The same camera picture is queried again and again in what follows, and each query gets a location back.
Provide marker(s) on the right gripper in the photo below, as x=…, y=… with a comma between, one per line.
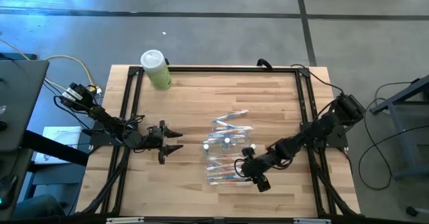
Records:
x=254, y=167

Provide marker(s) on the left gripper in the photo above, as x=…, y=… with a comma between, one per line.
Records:
x=162, y=140

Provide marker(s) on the blue mouthwash bottle white cap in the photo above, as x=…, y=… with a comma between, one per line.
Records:
x=253, y=146
x=206, y=147
x=227, y=140

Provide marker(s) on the clear acrylic organizer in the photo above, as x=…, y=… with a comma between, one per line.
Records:
x=236, y=148

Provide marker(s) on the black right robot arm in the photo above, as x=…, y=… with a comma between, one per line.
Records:
x=321, y=125

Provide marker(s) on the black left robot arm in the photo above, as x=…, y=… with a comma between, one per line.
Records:
x=100, y=115

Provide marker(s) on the green disinfecting wipes canister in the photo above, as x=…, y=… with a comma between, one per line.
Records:
x=159, y=73

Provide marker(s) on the white booklet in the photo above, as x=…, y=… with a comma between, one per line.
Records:
x=63, y=135

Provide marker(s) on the black desk bar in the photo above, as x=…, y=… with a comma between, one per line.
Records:
x=53, y=147

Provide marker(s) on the dark office chair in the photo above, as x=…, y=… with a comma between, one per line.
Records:
x=37, y=207

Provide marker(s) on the dark grey desk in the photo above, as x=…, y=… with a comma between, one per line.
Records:
x=20, y=100

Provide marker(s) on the black caster wheel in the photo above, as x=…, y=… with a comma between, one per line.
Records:
x=412, y=211

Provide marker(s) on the grey metal stand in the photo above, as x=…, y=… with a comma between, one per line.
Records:
x=402, y=93

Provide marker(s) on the black device with indicator light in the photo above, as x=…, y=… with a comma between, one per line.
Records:
x=6, y=190

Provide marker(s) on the silver bracket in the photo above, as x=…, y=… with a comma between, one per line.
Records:
x=311, y=221
x=124, y=220

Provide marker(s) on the black aluminium table frame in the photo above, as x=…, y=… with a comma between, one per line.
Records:
x=218, y=69

